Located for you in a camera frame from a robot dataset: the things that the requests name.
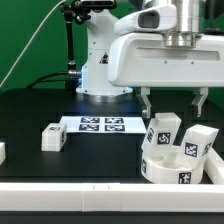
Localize paper sheet with tags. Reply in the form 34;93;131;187
60;116;146;134

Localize white block at left edge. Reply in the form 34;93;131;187
0;142;6;165

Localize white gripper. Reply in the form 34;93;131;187
108;3;224;119

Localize white cable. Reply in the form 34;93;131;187
0;0;68;89

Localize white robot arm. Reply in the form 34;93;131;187
78;0;224;118

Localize white front fence rail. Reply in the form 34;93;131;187
0;183;224;212

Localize white round stool seat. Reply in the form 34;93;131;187
141;146;204;184

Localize black cables on table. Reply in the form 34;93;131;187
25;71;78;90

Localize black camera stand pole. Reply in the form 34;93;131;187
60;0;117;96

